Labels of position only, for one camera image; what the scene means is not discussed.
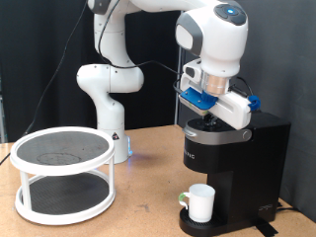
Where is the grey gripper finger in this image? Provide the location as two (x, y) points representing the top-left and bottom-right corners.
(202, 113), (219, 129)

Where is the black Keurig coffee machine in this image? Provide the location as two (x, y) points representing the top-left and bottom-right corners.
(178, 110), (292, 237)

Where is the white mug green taped handle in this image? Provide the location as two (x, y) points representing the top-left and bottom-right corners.
(178, 183), (216, 223)

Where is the grey backdrop cloth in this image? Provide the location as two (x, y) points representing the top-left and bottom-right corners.
(179, 0), (316, 223)

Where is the white two-tier turntable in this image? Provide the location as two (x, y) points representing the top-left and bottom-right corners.
(9, 126), (117, 226)

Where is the black curtain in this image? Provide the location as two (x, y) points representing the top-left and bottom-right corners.
(0, 0), (182, 144)

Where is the blue cable clip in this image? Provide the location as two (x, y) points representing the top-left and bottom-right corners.
(247, 95), (262, 113)

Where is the grey vertical frame post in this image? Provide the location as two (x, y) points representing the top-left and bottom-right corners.
(175, 43), (186, 126)

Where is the black power cord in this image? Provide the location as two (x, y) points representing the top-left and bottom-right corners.
(276, 200), (299, 213)

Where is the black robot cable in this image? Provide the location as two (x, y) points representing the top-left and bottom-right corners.
(0, 0), (186, 166)

